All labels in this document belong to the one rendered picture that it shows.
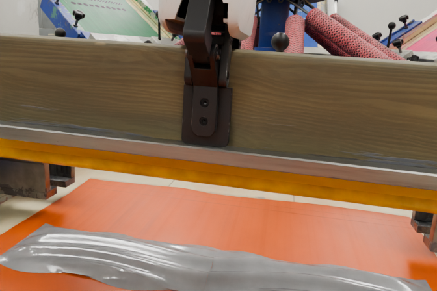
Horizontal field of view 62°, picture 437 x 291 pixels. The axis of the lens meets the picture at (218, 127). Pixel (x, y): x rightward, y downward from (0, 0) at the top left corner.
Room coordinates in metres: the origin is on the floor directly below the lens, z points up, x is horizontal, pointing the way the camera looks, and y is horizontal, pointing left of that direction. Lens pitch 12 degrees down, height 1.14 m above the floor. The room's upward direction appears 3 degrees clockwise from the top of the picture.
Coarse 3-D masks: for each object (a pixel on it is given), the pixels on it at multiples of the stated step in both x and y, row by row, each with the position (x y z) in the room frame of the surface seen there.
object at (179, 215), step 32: (96, 192) 0.43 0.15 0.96; (128, 192) 0.43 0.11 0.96; (160, 192) 0.44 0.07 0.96; (192, 192) 0.45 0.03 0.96; (32, 224) 0.34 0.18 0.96; (64, 224) 0.34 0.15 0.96; (96, 224) 0.35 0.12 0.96; (128, 224) 0.35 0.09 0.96; (160, 224) 0.35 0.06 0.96; (192, 224) 0.36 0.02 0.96; (224, 224) 0.36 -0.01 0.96; (0, 288) 0.24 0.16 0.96; (32, 288) 0.24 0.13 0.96; (64, 288) 0.24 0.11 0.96; (96, 288) 0.25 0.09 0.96
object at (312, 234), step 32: (256, 224) 0.37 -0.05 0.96; (288, 224) 0.37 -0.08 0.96; (320, 224) 0.38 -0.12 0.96; (352, 224) 0.38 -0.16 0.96; (384, 224) 0.38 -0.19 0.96; (288, 256) 0.31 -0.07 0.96; (320, 256) 0.31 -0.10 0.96; (352, 256) 0.31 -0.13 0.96; (384, 256) 0.32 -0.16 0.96; (416, 256) 0.32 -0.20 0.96
